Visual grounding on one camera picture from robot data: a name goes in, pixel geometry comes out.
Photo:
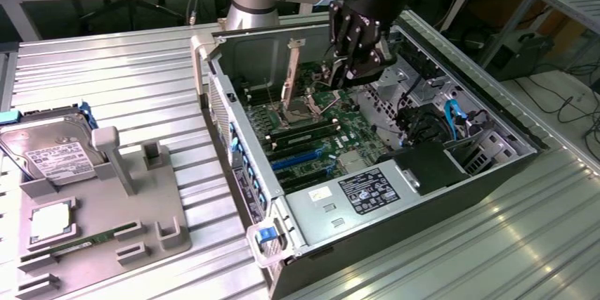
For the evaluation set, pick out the black open PC case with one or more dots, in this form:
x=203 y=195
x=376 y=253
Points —
x=422 y=236

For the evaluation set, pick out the grey parts rack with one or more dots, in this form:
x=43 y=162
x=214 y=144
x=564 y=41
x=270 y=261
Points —
x=103 y=215

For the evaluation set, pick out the thin metal locking lever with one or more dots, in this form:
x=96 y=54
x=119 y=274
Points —
x=271 y=98

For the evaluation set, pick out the blue case latch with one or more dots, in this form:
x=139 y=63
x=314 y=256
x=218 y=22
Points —
x=264 y=236

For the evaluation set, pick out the grey power supply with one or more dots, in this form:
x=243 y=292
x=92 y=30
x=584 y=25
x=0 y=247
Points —
x=319 y=215

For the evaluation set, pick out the black installed RAM stick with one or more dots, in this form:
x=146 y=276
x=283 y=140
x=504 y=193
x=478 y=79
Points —
x=304 y=136

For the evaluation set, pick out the silver hard disk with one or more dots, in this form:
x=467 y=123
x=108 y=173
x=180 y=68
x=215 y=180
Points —
x=51 y=159

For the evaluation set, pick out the silver CPU chip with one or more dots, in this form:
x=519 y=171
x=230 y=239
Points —
x=51 y=221

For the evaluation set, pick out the green RAM stick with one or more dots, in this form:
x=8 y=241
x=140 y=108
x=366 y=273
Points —
x=84 y=242

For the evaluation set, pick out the black fan shroud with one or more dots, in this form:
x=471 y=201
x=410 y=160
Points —
x=431 y=170

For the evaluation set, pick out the black expansion slot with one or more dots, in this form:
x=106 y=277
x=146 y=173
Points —
x=302 y=177

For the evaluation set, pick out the CPU socket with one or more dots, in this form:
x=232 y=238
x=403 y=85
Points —
x=295 y=117

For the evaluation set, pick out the silver perforated disk bay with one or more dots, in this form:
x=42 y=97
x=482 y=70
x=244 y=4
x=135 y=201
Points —
x=390 y=103

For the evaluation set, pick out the silver chipset heatsink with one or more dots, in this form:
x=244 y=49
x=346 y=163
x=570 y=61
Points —
x=356 y=161

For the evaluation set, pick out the metal socket cover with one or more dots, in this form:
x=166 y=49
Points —
x=310 y=100

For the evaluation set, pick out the small silver disk bay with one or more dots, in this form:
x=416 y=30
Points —
x=487 y=149

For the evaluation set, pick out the GPU card with metal bracket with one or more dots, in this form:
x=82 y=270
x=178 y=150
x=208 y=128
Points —
x=292 y=68

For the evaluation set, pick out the black equipment box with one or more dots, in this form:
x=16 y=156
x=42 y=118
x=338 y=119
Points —
x=520 y=54

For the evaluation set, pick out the green motherboard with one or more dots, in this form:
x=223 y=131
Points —
x=356 y=128

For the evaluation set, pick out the blue expansion slot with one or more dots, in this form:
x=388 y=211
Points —
x=295 y=159

